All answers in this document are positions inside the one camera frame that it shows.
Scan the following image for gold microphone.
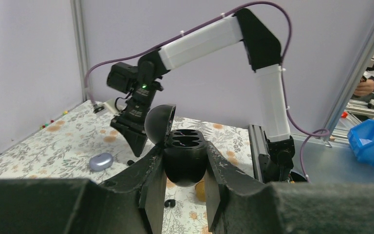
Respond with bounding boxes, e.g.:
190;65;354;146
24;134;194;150
195;180;206;202

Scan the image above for coloured beads at wall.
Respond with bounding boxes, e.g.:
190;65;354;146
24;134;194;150
40;110;69;129

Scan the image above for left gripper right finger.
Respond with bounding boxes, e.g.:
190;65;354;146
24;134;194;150
204;142;374;234

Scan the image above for floral table mat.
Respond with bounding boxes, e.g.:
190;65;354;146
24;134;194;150
0;101;253;234

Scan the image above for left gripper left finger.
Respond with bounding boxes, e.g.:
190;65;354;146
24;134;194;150
0;146;166;234

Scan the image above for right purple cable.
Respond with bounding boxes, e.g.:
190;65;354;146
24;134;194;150
83;0;331;181

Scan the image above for lavender earbud charging case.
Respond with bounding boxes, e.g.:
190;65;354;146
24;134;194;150
89;153;114;172

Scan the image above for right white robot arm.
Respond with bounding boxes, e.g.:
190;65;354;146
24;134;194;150
107;8;295;187

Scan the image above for black oval earbud case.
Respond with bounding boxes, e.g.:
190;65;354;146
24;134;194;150
144;104;207;187

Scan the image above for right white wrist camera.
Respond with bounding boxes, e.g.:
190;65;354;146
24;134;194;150
93;98;120;115

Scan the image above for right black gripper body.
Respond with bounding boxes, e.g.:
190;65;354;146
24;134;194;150
110;94;155;134

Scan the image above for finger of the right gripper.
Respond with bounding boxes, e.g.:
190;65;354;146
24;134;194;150
110;119;147;157

